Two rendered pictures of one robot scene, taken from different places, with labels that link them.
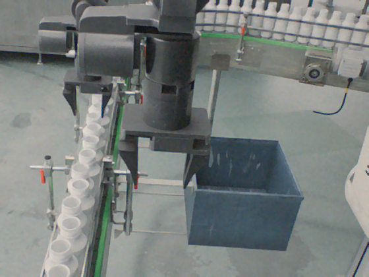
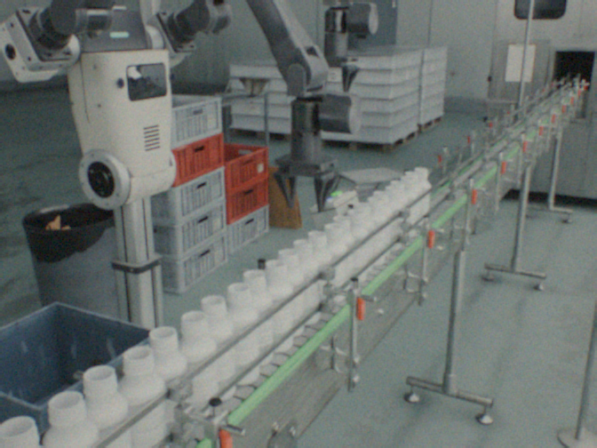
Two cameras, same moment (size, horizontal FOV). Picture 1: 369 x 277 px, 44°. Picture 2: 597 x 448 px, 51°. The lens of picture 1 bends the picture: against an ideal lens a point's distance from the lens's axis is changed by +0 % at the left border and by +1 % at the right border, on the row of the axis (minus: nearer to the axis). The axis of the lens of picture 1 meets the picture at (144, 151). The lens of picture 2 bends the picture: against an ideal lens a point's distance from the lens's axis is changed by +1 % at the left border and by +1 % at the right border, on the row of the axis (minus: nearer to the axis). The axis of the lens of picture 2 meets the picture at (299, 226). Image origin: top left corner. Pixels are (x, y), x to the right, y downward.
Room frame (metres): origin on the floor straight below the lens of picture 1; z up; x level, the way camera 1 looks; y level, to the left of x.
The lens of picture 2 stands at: (1.92, 0.67, 1.58)
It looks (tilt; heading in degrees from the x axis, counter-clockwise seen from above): 18 degrees down; 209
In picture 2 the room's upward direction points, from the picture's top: straight up
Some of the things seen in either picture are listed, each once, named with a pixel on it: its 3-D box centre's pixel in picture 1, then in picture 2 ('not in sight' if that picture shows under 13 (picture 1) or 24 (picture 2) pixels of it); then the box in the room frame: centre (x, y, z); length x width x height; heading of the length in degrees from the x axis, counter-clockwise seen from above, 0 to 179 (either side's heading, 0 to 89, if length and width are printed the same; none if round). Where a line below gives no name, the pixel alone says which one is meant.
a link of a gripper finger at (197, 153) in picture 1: (176, 155); not in sight; (0.47, -0.04, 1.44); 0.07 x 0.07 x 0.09; 0
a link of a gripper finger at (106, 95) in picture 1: (96, 98); (297, 185); (0.91, 0.12, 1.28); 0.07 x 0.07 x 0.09; 0
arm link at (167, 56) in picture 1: (166, 53); (338, 21); (0.46, -0.02, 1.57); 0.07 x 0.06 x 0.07; 91
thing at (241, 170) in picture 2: not in sight; (225, 166); (-1.73, -1.94, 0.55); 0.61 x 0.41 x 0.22; 3
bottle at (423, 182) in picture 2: not in sight; (418, 196); (0.21, 0.13, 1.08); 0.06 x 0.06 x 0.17
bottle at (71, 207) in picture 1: (72, 233); (354, 246); (0.68, 0.14, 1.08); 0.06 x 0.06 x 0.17
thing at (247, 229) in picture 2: not in sight; (226, 225); (-1.72, -1.94, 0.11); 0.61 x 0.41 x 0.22; 3
